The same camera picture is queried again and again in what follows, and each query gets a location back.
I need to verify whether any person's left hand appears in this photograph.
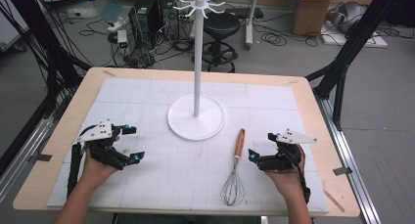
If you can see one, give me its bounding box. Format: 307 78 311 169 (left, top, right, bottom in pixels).
80 135 121 187

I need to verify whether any white power strip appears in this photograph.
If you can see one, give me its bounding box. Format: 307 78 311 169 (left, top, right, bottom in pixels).
107 16 130 33

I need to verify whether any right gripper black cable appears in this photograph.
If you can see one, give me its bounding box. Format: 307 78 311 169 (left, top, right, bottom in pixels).
291 151 312 206

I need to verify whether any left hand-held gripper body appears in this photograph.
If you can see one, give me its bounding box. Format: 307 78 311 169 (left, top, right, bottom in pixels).
76 119 132 171

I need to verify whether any white grid mat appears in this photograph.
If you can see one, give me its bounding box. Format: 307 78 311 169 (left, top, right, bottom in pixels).
46 77 330 215

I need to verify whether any grey rounded device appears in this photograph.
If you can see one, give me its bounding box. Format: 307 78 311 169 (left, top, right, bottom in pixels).
327 1 369 33

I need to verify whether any white floor board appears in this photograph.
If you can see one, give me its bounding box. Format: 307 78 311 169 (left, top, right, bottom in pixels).
319 21 389 49

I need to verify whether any wire whisk with wooden handle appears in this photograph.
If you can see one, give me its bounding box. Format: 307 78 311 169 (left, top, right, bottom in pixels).
220 127 247 207

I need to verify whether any thin wooden stick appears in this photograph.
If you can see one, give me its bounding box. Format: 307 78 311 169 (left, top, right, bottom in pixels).
322 188 346 213

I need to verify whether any white hook rack stand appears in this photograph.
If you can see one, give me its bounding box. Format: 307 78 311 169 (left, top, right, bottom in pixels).
166 0 226 142

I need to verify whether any black round stool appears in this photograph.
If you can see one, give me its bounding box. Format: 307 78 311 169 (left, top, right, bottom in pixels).
201 11 242 74

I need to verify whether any person's right hand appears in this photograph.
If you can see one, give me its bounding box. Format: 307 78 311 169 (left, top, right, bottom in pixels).
263 145 308 200

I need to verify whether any white adapter with green light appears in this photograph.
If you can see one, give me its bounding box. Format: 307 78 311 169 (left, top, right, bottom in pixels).
116 29 129 50

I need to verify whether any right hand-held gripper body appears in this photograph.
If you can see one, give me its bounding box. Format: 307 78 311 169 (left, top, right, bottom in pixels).
257 128 318 172

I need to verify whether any coiled black floor cable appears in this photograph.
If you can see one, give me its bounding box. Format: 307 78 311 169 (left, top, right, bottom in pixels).
259 30 289 48

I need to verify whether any cardboard box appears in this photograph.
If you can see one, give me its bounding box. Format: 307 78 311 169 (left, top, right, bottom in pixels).
292 0 336 36

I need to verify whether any black computer tower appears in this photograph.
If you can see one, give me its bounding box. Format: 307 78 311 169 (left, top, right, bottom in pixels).
127 0 161 51
158 0 181 41

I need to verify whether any black metal frame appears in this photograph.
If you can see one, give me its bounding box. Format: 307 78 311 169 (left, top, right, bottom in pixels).
0 0 93 177
305 0 406 132

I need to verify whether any white stand pole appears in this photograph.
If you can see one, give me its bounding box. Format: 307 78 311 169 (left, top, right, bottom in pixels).
245 0 260 51

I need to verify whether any aluminium rail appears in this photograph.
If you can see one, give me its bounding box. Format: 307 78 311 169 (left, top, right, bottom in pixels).
0 115 56 202
314 96 382 224

